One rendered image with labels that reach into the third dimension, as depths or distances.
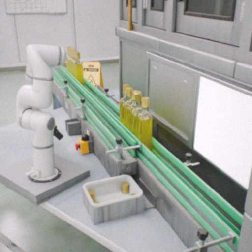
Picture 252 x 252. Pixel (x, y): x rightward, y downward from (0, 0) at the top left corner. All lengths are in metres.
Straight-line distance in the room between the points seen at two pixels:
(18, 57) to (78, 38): 1.32
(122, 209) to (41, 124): 0.50
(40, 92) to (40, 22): 5.88
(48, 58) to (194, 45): 0.62
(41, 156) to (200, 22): 0.89
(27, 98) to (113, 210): 0.60
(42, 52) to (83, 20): 6.01
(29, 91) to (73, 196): 0.51
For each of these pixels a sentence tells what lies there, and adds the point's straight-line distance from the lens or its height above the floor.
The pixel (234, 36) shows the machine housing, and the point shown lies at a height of 1.47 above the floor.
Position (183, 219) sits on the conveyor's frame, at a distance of 1.25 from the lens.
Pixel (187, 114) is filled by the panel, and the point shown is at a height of 1.12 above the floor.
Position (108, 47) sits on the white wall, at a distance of 7.72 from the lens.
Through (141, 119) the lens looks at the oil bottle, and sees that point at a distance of 1.50.
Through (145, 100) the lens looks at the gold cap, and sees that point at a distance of 1.48.
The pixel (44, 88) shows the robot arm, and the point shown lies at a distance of 1.46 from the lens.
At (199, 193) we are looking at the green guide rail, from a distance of 1.29.
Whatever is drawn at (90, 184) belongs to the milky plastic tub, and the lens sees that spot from 1.46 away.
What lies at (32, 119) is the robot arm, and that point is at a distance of 1.50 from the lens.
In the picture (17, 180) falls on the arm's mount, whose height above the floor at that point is 0.80.
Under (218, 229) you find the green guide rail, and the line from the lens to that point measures 1.11.
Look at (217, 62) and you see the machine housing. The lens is 1.24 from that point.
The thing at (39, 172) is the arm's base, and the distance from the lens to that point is 1.58.
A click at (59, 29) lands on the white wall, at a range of 7.39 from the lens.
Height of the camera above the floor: 1.62
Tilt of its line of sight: 23 degrees down
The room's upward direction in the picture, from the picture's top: straight up
